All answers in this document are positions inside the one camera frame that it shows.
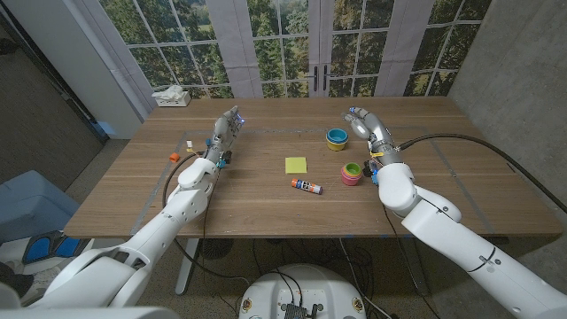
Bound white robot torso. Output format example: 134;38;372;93
237;263;368;319

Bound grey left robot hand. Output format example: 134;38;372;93
202;105;246;166

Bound black round fan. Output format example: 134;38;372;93
198;237;235;261

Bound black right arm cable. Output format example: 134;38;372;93
396;133;567;214

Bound blue upholstered seat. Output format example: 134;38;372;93
0;169;81;244

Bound orange and white glue stick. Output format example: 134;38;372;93
291;177;324;196

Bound grey tape outline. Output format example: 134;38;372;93
129;126;496;236

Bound pink rainbow toy cup stack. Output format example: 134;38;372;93
339;161;363;187

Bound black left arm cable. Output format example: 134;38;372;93
161;150;252;284

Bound white tissue box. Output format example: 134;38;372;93
151;84;192;108

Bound printed window backdrop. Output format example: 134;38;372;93
73;0;493;99

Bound yellow sticky note pad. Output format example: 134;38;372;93
284;156;308;175

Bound white sneaker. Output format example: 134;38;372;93
19;265;63;307

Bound yellow and blue toy cups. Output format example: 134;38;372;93
325;128;350;152

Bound blue and black foot pedals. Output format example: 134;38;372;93
21;230;94;266

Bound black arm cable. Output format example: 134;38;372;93
161;150;252;284
396;133;567;214

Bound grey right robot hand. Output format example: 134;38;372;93
340;105;404;167

